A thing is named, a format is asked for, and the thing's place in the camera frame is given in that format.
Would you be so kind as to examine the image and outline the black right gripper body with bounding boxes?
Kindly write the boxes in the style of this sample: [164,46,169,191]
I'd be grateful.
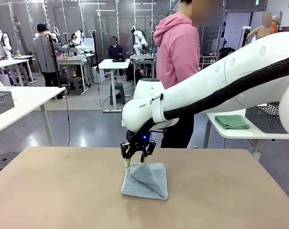
[128,131,152,150]

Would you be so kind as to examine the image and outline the blue-grey towel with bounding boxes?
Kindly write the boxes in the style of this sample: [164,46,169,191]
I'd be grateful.
[120,162,169,200]

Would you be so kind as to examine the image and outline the green towel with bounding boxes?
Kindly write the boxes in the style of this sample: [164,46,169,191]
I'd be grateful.
[214,114,252,131]

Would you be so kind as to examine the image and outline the grey plastic lattice basket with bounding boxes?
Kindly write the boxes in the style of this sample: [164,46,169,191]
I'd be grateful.
[244,102,288,134]
[0,90,15,116]

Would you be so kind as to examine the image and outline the grey step stool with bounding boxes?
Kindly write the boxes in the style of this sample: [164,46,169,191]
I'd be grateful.
[109,83,126,105]
[66,76,83,96]

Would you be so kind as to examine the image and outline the computer tower with coloured fans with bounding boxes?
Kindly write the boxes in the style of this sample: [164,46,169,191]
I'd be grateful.
[134,68,150,82]

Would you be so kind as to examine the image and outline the white standing desk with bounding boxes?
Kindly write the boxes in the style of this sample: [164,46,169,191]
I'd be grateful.
[98,58,131,113]

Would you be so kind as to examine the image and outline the white table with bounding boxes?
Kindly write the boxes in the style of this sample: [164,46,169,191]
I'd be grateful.
[0,86,66,146]
[205,112,289,161]

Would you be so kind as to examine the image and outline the white robot workbench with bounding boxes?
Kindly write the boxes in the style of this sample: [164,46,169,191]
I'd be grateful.
[129,54,157,94]

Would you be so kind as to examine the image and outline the black desk device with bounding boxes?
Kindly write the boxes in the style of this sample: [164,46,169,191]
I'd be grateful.
[112,53,126,63]

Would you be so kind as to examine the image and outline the seated person in dark jacket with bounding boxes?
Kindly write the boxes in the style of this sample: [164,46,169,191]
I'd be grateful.
[107,36,125,77]

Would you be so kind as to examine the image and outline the person in pink hoodie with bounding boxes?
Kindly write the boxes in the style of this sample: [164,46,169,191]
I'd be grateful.
[153,0,207,148]

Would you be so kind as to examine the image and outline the black tripod pole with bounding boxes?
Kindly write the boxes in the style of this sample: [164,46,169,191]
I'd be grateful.
[45,31,63,88]
[91,30,101,84]

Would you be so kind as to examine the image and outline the grey background workbench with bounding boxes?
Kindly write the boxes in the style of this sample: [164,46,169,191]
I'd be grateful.
[55,53,96,93]

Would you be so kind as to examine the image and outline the low shoe shelf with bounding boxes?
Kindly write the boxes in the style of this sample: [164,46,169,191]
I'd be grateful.
[198,52,218,71]

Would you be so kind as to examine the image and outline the black bags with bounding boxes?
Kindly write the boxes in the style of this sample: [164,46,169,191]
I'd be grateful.
[219,47,235,60]

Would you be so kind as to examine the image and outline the person in grey jacket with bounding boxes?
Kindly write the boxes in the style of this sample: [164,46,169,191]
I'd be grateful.
[32,23,67,102]

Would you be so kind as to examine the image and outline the white background workbench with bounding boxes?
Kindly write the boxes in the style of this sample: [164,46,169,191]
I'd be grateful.
[0,54,39,86]

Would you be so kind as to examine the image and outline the black stand with white head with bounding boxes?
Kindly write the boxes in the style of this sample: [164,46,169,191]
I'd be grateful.
[241,25,252,47]

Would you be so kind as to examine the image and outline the beige mannequin with dark trousers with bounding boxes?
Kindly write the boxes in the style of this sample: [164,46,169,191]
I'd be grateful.
[246,11,274,40]

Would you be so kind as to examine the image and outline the mannequin with orange shirt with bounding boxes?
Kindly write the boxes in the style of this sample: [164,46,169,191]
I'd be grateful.
[270,15,281,34]

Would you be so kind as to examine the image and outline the black hanging cable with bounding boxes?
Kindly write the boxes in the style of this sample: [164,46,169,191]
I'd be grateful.
[64,88,71,147]

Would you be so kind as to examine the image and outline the black braided cable sleeve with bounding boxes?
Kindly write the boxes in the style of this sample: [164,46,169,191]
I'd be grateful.
[126,53,289,144]

